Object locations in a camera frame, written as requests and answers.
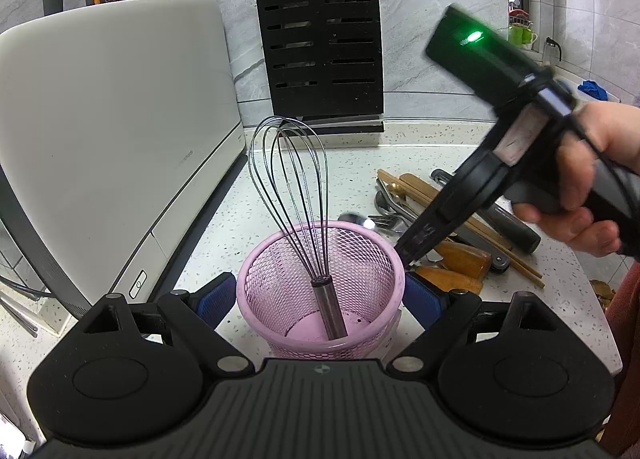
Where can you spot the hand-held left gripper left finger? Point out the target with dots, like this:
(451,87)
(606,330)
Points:
(217,298)

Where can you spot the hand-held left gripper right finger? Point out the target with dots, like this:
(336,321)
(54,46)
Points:
(422,298)

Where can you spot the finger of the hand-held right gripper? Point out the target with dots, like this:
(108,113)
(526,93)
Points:
(425,234)

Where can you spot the pink mesh utensil basket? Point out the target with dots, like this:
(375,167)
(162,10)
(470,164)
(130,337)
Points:
(250,299)

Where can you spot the gold spoon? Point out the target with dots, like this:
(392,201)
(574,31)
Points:
(396,187)

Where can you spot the dark folding knife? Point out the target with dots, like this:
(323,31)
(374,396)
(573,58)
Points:
(500,261)

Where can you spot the person's right hand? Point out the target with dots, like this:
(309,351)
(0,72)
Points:
(615,134)

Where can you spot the green cup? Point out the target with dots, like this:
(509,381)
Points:
(516,34)
(530,39)

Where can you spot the flat wooden utensil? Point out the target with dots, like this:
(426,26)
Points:
(415,186)

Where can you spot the blue cloth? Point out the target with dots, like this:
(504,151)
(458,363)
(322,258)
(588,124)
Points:
(592,90)

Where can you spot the black knife block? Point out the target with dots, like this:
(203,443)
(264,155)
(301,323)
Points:
(320,44)

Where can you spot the brown crumpled item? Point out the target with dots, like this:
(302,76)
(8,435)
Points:
(602,295)

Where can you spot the dark curved bar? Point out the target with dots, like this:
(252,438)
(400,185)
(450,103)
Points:
(30,239)

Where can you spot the person's red garment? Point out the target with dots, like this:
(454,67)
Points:
(625,364)

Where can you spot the white countertop appliance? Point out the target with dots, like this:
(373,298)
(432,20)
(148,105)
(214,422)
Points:
(110,114)

